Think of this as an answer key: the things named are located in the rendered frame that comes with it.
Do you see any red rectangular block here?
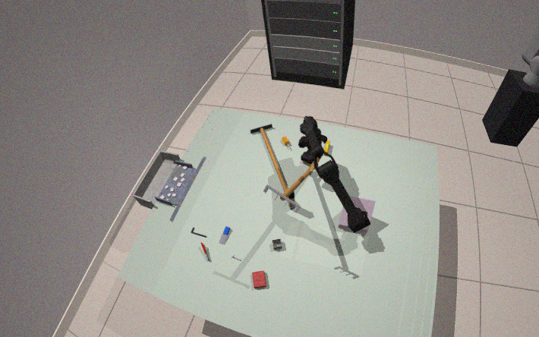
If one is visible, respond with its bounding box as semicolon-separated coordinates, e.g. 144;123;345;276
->
252;271;266;288

